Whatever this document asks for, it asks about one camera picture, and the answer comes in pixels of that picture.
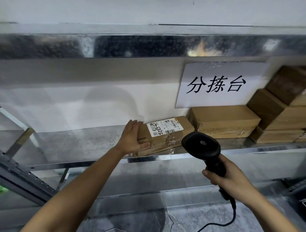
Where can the person's right hand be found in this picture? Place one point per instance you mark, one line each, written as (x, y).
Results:
(234, 184)

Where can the metal shelving rack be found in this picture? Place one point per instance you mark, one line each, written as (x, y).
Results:
(119, 45)

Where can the white paper sign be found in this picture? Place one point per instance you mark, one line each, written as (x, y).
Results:
(253, 71)

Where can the person's left hand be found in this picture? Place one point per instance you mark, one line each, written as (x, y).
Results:
(129, 143)

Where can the stack of cardboard boxes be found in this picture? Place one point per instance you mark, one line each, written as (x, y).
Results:
(279, 119)

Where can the black square logo cardboard box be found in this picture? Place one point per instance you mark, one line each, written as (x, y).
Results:
(177, 136)

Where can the person's left forearm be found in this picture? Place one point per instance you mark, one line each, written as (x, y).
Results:
(76, 196)

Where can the black barcode scanner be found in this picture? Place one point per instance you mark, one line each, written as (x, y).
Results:
(199, 143)

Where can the person's right forearm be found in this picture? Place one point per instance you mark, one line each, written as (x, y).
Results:
(270, 215)

